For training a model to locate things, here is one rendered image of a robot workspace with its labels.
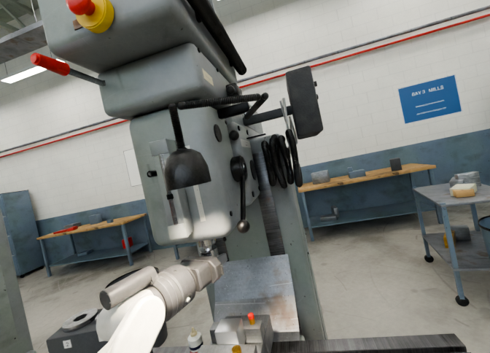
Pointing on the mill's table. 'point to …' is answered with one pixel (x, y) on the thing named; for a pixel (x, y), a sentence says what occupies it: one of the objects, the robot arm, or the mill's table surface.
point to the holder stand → (77, 335)
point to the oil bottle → (195, 340)
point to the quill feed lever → (239, 168)
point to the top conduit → (212, 24)
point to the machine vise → (253, 332)
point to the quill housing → (217, 150)
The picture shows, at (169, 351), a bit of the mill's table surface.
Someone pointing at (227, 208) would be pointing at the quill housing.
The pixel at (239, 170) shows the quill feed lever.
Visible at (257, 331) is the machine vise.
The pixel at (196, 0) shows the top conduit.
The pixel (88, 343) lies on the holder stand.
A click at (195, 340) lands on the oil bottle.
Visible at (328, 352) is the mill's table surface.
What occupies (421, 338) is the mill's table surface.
